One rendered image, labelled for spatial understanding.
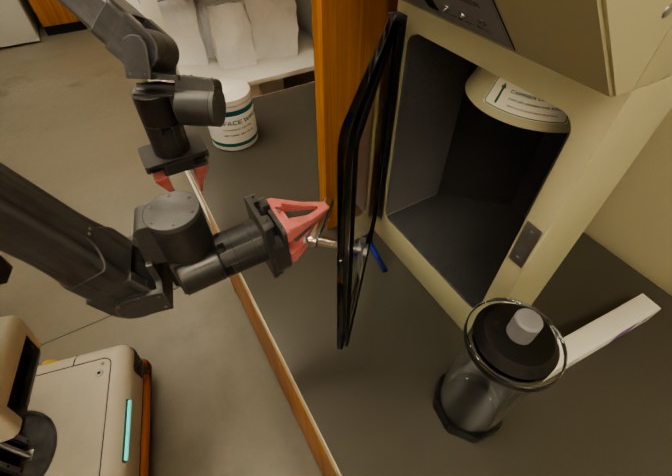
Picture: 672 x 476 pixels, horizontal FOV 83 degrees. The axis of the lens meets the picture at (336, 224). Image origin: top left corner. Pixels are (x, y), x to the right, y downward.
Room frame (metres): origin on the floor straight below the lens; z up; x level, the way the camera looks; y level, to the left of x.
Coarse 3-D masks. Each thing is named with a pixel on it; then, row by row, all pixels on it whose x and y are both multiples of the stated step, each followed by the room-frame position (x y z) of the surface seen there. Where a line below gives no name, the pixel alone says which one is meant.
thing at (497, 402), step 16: (480, 304) 0.24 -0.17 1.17; (528, 304) 0.24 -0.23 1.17; (560, 336) 0.20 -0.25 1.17; (464, 352) 0.20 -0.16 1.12; (480, 352) 0.18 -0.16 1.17; (560, 352) 0.18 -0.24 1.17; (464, 368) 0.19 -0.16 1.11; (496, 368) 0.16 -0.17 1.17; (560, 368) 0.16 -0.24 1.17; (448, 384) 0.20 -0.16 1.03; (464, 384) 0.18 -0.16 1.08; (480, 384) 0.17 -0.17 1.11; (496, 384) 0.16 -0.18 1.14; (512, 384) 0.15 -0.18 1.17; (528, 384) 0.15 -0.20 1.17; (544, 384) 0.15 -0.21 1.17; (448, 400) 0.18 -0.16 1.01; (464, 400) 0.17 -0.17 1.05; (480, 400) 0.16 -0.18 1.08; (496, 400) 0.15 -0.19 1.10; (512, 400) 0.15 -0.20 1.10; (448, 416) 0.17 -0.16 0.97; (464, 416) 0.16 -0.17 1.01; (480, 416) 0.15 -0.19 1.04; (496, 416) 0.15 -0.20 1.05; (480, 432) 0.15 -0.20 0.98
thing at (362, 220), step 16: (384, 32) 0.48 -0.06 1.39; (368, 64) 0.39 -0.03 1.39; (368, 80) 0.36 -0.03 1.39; (384, 80) 0.48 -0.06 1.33; (384, 96) 0.50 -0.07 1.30; (352, 112) 0.30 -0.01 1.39; (384, 112) 0.52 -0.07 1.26; (368, 128) 0.37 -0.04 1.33; (368, 144) 0.38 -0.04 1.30; (352, 160) 0.29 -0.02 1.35; (368, 160) 0.39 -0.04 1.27; (368, 176) 0.40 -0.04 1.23; (368, 192) 0.42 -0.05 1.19; (368, 208) 0.43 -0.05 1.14; (368, 224) 0.45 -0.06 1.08; (368, 240) 0.47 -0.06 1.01; (352, 272) 0.32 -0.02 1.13; (352, 288) 0.32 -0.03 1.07; (352, 304) 0.33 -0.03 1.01
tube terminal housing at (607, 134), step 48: (480, 48) 0.43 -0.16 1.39; (576, 96) 0.33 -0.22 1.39; (624, 96) 0.30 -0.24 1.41; (576, 144) 0.31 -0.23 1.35; (624, 144) 0.32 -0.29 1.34; (576, 192) 0.30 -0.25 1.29; (384, 240) 0.53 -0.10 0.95; (576, 240) 0.35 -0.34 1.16; (432, 288) 0.40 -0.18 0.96; (528, 288) 0.32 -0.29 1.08
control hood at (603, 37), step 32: (512, 0) 0.31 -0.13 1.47; (544, 0) 0.28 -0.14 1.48; (576, 0) 0.26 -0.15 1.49; (608, 0) 0.24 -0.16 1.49; (640, 0) 0.26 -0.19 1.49; (512, 32) 0.34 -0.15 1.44; (544, 32) 0.30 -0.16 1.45; (576, 32) 0.27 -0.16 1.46; (608, 32) 0.25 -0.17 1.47; (640, 32) 0.27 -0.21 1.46; (544, 64) 0.33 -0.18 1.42; (576, 64) 0.29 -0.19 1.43; (608, 64) 0.27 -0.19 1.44; (640, 64) 0.28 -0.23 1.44
